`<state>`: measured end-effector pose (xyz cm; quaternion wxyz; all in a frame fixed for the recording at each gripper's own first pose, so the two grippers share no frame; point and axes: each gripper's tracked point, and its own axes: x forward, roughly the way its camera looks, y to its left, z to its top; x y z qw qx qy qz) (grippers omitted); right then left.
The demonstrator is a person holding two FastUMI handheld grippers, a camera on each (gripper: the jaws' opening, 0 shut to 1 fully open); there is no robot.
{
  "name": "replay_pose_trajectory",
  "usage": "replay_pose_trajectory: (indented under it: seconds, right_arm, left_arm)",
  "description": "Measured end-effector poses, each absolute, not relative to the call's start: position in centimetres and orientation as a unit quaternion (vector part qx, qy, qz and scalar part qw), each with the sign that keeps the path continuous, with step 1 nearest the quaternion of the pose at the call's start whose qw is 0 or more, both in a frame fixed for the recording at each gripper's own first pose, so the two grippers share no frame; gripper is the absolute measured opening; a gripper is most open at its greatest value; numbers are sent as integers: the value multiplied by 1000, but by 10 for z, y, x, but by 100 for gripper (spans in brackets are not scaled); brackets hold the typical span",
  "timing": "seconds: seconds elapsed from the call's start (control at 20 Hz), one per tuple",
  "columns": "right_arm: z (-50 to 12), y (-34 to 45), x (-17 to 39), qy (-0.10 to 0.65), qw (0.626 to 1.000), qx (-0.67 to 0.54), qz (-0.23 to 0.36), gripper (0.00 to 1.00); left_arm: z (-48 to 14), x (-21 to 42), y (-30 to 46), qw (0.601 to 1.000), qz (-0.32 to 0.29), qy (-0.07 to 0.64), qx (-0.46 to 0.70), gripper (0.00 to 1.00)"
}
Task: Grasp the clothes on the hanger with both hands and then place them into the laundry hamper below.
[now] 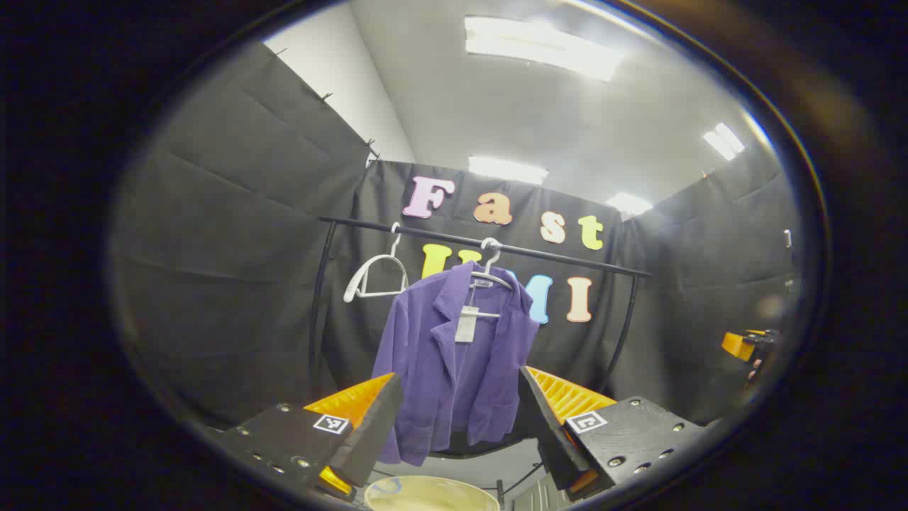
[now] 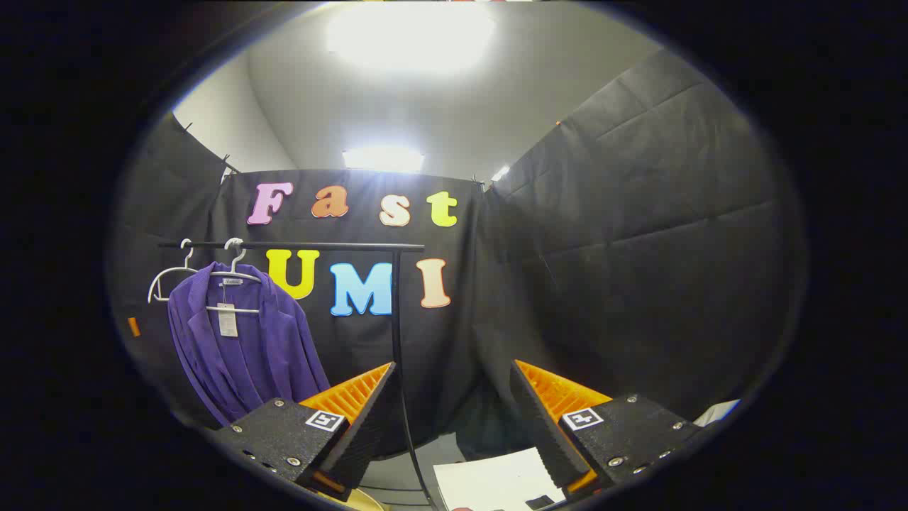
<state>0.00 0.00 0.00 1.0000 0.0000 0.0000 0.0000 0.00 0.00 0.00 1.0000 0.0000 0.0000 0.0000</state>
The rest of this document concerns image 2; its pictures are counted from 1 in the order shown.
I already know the black backdrop cloth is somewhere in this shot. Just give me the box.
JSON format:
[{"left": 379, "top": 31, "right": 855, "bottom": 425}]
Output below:
[{"left": 106, "top": 46, "right": 809, "bottom": 462}]

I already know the black metal clothes rack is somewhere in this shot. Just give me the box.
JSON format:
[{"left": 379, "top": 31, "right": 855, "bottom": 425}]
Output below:
[{"left": 157, "top": 240, "right": 441, "bottom": 510}]

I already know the white box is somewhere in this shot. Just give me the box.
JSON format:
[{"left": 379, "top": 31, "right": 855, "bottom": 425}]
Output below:
[{"left": 433, "top": 447, "right": 568, "bottom": 511}]

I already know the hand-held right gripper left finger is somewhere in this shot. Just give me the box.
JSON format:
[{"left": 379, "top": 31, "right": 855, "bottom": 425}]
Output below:
[{"left": 213, "top": 362, "right": 398, "bottom": 503}]

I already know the purple knitted cardigan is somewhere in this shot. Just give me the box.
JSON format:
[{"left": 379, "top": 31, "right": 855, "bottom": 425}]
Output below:
[{"left": 167, "top": 261, "right": 331, "bottom": 427}]

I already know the beige laundry hamper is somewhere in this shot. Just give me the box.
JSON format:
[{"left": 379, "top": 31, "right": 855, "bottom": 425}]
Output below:
[{"left": 340, "top": 488, "right": 388, "bottom": 511}]

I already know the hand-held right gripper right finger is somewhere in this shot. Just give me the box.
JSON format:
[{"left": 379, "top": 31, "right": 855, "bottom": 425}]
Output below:
[{"left": 509, "top": 359, "right": 703, "bottom": 498}]

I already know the white clothes hanger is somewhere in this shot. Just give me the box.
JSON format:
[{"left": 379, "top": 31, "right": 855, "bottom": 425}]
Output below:
[
  {"left": 206, "top": 238, "right": 265, "bottom": 314},
  {"left": 148, "top": 239, "right": 199, "bottom": 304}
]

